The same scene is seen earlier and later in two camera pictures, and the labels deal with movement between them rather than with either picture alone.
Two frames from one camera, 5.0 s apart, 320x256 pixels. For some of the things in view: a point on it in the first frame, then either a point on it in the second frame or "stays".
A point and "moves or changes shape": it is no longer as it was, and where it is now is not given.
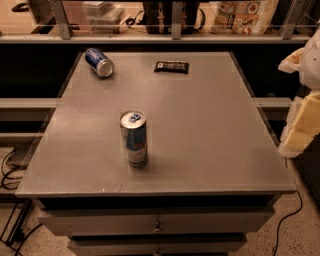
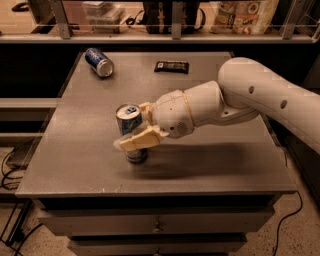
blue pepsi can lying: x=99 y=62 stays
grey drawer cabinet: x=213 y=174 stays
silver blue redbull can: x=133 y=123 moves or changes shape
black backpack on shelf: x=158 y=16 stays
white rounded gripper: x=310 y=68 → x=170 y=113
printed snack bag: x=242 y=17 stays
